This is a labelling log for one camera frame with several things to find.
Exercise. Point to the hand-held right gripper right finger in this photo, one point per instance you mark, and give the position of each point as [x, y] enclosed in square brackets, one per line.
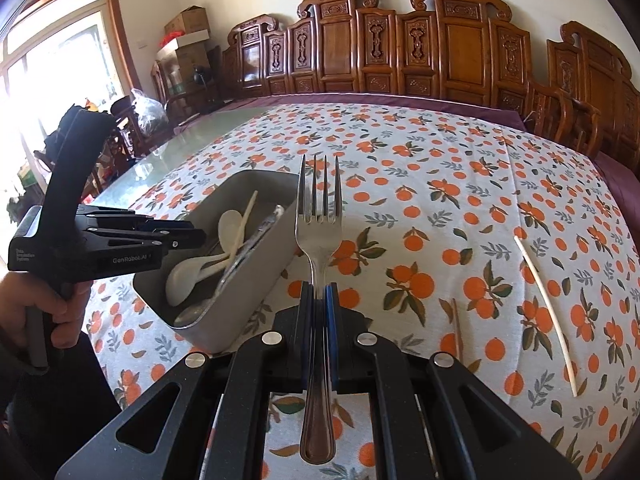
[331, 340]

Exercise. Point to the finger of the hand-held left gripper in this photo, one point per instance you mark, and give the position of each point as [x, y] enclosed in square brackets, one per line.
[135, 221]
[185, 240]

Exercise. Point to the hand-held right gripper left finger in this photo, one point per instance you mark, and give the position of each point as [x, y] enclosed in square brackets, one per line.
[306, 340]

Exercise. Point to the white plastic spoon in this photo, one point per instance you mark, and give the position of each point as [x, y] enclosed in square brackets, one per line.
[230, 222]
[180, 280]

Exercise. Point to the grey metal container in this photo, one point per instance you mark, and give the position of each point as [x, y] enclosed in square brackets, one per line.
[250, 300]

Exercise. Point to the light wooden chopstick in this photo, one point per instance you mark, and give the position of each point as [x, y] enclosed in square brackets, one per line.
[251, 215]
[542, 305]

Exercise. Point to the slotted metal utensil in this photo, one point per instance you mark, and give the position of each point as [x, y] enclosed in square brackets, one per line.
[260, 232]

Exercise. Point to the metal fork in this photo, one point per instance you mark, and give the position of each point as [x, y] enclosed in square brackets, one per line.
[318, 240]

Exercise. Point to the person's left hand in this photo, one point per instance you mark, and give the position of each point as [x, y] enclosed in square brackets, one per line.
[12, 305]

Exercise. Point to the dark wooden dining chair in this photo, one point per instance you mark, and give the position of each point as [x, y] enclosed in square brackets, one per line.
[120, 135]

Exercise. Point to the white plastic bag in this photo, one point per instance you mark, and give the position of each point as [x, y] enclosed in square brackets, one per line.
[150, 110]

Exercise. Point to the brown wooden chopstick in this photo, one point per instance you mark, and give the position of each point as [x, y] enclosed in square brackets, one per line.
[456, 330]

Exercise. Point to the wooden chair with boxes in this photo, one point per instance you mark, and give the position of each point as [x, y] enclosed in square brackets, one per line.
[192, 95]

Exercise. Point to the person's dark clothing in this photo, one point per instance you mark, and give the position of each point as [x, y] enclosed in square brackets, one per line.
[60, 410]

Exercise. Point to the white topped cardboard box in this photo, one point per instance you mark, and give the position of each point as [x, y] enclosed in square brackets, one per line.
[185, 55]

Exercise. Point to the wooden framed window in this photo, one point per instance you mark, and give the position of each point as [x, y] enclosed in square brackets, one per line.
[60, 60]

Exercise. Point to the brown cardboard box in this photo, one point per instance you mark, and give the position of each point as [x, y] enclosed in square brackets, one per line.
[187, 20]

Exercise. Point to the orange print tablecloth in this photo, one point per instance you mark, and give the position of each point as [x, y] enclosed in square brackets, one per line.
[450, 160]

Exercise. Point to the purple bench cushion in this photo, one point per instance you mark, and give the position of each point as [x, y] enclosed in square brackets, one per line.
[350, 97]

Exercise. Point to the carved wooden bench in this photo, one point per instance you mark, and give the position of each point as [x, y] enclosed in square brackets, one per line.
[460, 50]

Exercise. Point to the purple armchair cushion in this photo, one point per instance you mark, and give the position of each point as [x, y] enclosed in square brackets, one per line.
[625, 185]

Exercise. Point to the carved wooden armchair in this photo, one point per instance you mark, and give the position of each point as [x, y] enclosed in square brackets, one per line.
[600, 90]

